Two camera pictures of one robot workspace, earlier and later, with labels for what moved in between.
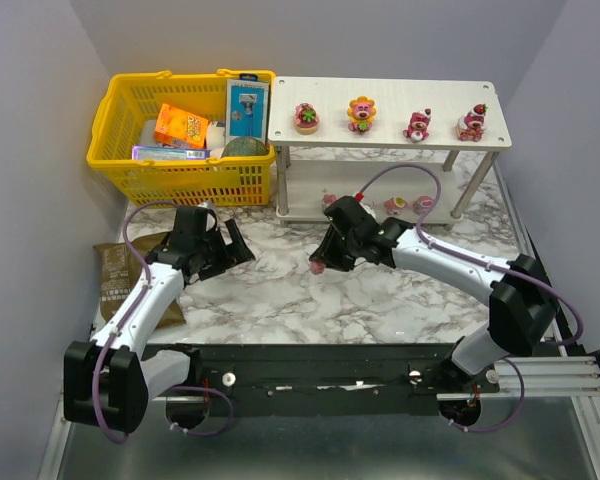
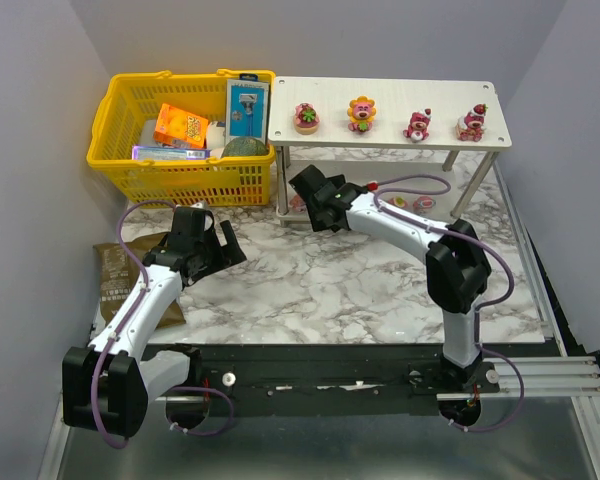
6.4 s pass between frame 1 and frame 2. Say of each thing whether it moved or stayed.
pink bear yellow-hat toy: stayed
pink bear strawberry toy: stayed
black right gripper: moved
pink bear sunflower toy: stayed
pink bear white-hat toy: stayed
